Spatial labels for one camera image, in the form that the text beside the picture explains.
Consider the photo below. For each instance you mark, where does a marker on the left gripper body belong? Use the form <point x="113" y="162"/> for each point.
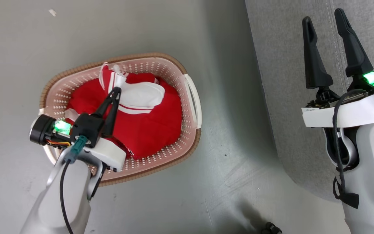
<point x="88" y="126"/>

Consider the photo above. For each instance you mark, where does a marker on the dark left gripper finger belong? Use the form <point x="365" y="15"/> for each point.
<point x="111" y="118"/>
<point x="107" y="101"/>

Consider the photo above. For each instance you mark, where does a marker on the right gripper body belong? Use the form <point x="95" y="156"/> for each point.
<point x="352" y="113"/>

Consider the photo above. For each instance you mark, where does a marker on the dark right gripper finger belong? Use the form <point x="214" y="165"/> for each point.
<point x="354" y="52"/>
<point x="313" y="61"/>

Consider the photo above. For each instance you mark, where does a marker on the red and white garment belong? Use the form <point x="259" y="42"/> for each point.
<point x="148" y="130"/>

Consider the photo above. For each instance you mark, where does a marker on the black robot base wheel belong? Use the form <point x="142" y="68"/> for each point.
<point x="271" y="229"/>

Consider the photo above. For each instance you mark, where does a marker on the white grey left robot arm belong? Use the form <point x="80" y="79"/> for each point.
<point x="75" y="198"/>

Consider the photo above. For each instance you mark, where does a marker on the perforated pink laundry basket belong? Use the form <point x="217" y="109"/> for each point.
<point x="174" y="74"/>

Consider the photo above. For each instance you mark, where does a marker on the grey fabric sofa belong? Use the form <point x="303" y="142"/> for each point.
<point x="281" y="97"/>

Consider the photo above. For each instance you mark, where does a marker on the small white floor scrap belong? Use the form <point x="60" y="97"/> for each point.
<point x="52" y="12"/>

